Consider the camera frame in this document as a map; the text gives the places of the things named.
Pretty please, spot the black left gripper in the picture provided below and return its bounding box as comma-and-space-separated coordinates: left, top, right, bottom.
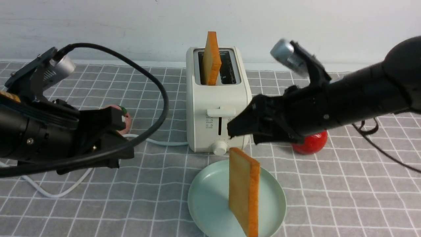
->
20, 99, 135, 175

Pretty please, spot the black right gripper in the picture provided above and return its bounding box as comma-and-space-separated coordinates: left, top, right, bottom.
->
227, 85, 333, 145

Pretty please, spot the toast slice slot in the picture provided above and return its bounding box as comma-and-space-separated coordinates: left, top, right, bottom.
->
202, 31, 222, 86
229, 147, 260, 237

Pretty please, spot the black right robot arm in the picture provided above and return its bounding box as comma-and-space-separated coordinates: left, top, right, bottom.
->
227, 36, 421, 144

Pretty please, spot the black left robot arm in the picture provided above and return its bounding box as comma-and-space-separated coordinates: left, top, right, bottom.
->
1, 92, 127, 167

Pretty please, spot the pink peach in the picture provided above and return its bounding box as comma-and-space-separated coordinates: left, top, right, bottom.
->
104, 105, 132, 135

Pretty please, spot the red apple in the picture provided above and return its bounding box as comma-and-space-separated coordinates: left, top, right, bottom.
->
291, 130, 328, 155

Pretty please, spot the white two-slot toaster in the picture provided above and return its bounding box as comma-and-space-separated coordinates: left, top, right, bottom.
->
186, 47, 252, 156

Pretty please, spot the light green round plate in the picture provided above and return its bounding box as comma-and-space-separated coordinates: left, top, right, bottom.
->
187, 160, 287, 237

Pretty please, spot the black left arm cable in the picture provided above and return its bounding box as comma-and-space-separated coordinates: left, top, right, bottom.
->
0, 43, 170, 178

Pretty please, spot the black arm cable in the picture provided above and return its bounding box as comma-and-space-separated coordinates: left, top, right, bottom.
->
0, 43, 170, 178
352, 117, 421, 174

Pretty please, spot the white toaster power cord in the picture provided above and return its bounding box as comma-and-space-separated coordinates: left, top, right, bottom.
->
0, 134, 189, 198

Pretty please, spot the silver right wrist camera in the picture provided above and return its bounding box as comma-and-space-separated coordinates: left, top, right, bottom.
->
270, 39, 309, 77

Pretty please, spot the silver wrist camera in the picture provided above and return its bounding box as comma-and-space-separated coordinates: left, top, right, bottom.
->
270, 39, 309, 77
42, 55, 76, 91

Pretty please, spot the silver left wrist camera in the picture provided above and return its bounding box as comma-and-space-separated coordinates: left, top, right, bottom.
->
42, 55, 76, 91

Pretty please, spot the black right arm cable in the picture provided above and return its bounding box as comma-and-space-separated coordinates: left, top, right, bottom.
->
352, 117, 421, 174

